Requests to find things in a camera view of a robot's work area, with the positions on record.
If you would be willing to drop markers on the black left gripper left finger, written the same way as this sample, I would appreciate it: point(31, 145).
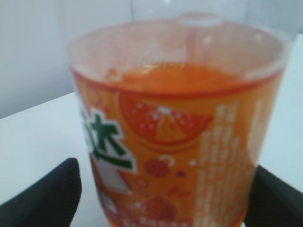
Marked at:
point(50, 202)

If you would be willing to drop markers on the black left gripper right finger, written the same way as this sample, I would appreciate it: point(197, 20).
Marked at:
point(273, 203)

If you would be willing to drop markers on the orange soda plastic bottle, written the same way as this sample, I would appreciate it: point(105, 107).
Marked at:
point(175, 112)

